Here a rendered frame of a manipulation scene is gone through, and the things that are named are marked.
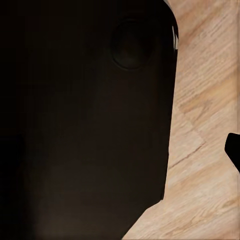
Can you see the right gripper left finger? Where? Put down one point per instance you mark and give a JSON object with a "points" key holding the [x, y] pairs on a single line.
{"points": [[12, 148]]}

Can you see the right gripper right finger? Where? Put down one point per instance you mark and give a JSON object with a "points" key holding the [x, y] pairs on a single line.
{"points": [[232, 148]]}

